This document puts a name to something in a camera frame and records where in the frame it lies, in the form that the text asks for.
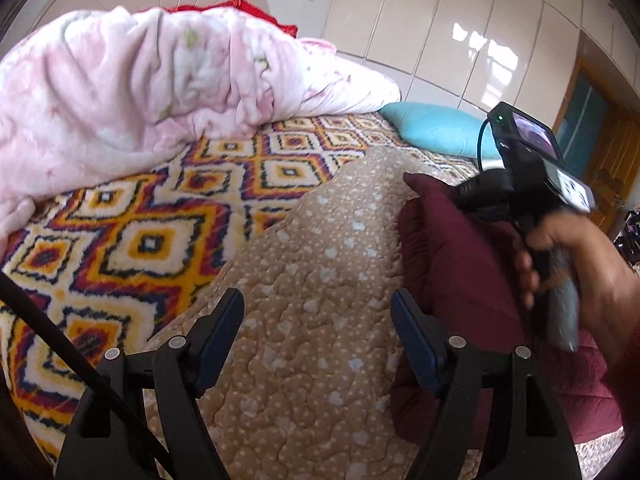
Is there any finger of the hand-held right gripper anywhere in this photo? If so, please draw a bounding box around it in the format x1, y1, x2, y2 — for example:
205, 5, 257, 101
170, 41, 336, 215
452, 177, 498, 212

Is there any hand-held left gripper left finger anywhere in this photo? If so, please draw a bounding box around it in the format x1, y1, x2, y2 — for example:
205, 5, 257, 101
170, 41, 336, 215
54, 287, 246, 480

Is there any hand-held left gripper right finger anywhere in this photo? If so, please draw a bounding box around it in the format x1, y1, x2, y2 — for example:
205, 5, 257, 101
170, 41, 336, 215
391, 287, 583, 480

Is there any maroon puffer jacket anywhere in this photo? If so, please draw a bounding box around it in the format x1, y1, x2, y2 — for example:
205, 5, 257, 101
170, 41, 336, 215
390, 172, 626, 446

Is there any person's right forearm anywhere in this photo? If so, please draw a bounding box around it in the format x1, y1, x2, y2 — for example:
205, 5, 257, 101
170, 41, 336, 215
602, 260, 640, 441

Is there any person's right hand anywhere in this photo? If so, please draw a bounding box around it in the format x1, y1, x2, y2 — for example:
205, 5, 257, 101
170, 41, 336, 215
515, 210, 632, 353

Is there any teal pillow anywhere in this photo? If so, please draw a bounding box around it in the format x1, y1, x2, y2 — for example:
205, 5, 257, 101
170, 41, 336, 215
380, 101, 496, 158

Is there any beige dotted quilted bedspread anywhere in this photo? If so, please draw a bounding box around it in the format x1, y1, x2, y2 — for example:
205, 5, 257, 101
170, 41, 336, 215
142, 145, 626, 480

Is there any diamond patterned fleece blanket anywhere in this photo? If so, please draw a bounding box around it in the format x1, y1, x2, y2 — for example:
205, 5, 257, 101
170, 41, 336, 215
0, 112, 481, 471

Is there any cluttered shelf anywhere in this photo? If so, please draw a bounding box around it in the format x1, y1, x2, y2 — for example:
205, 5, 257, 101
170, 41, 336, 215
612, 205, 640, 263

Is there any cream glossy wardrobe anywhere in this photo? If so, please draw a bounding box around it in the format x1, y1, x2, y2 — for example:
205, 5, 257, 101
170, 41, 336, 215
325, 0, 640, 131

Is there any pale pink comforter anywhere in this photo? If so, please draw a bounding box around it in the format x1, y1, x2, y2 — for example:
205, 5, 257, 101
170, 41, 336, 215
0, 5, 403, 256

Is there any red cloth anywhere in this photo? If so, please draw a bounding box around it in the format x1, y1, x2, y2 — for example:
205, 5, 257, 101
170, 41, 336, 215
162, 0, 300, 38

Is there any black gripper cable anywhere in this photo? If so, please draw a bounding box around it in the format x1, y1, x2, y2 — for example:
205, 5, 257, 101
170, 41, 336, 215
475, 120, 497, 176

